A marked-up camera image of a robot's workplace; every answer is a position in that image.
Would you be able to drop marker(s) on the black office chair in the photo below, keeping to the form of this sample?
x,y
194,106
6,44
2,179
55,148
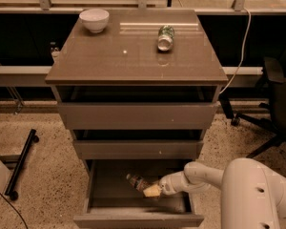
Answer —
x,y
274,75

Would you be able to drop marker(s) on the green soda can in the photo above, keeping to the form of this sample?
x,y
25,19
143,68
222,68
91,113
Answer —
x,y
165,40

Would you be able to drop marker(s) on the clear plastic water bottle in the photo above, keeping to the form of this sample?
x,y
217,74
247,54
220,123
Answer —
x,y
138,182

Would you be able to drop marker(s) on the grey bottom drawer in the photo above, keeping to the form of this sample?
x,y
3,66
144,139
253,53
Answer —
x,y
112,203

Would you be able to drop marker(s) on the black wheeled stand base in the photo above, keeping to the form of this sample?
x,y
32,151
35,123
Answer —
x,y
10,190

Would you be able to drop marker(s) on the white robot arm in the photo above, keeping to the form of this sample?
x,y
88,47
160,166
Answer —
x,y
253,196

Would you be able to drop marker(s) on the white ceramic bowl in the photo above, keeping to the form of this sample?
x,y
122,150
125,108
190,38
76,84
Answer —
x,y
94,20

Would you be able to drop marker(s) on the grey drawer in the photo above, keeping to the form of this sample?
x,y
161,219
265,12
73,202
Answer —
x,y
112,203
148,110
138,144

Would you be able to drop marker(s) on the grey middle drawer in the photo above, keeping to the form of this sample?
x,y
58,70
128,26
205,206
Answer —
x,y
138,144

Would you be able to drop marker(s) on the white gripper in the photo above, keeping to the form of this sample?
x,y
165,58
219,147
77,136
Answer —
x,y
167,184

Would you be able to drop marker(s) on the grey drawer cabinet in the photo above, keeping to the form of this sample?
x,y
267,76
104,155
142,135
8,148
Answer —
x,y
124,57

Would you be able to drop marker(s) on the grey top drawer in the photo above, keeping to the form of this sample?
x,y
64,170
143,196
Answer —
x,y
148,110

